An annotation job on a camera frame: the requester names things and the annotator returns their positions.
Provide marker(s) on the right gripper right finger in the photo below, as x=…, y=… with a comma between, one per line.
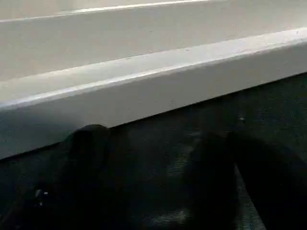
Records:
x=275, y=182

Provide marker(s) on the white plastic table top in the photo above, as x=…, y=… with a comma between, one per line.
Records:
x=120, y=60

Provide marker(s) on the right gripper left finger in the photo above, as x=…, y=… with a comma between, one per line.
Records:
x=76, y=179

